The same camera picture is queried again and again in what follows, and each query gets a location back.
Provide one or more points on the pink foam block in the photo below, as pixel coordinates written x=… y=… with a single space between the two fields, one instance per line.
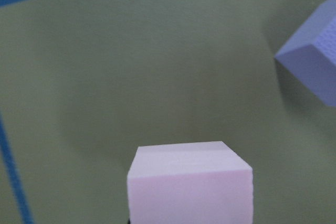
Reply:
x=203 y=182

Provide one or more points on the purple foam block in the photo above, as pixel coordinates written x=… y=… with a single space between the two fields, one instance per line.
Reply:
x=309 y=54

